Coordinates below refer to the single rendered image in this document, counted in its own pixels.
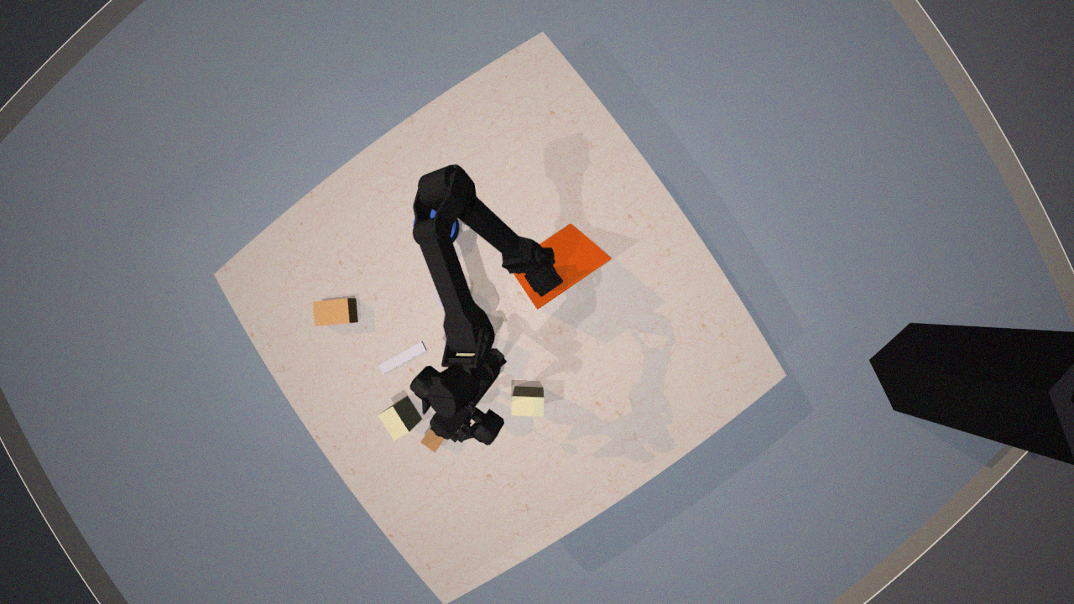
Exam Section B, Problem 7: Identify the blue short cylinder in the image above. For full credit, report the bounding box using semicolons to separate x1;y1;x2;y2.
430;208;460;242

